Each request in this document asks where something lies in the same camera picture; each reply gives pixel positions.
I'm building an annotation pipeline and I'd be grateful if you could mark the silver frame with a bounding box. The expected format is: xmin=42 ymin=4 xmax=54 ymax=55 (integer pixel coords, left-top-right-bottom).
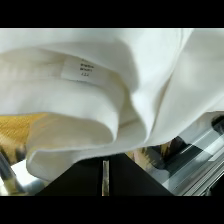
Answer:
xmin=156 ymin=128 xmax=224 ymax=197

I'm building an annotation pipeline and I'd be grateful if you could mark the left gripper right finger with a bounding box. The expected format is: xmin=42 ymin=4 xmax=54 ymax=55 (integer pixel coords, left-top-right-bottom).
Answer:
xmin=108 ymin=152 xmax=174 ymax=197

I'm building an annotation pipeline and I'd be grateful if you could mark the white shirt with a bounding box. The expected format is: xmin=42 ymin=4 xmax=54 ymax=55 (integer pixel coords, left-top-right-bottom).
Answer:
xmin=0 ymin=28 xmax=224 ymax=183

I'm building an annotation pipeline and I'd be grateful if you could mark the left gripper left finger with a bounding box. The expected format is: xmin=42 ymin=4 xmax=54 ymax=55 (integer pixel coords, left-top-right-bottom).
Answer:
xmin=35 ymin=156 xmax=104 ymax=197

